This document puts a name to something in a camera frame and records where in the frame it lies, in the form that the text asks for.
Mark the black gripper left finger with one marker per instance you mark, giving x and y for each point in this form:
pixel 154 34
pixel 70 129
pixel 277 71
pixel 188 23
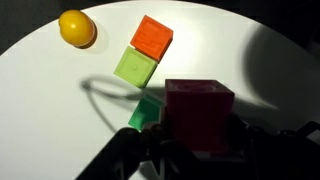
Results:
pixel 120 157

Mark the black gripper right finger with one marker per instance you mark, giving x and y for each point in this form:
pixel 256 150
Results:
pixel 287 155

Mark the dark green block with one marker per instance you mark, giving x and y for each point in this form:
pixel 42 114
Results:
pixel 147 111

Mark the pink block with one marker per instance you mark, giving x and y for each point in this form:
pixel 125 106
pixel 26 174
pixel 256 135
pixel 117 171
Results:
pixel 197 113

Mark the light green block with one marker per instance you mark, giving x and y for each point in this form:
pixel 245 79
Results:
pixel 135 67

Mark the orange block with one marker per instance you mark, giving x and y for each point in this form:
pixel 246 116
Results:
pixel 152 38

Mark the round white table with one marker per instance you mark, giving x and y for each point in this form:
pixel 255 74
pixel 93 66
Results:
pixel 59 105

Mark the yellow ball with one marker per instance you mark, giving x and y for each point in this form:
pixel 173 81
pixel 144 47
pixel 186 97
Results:
pixel 76 28

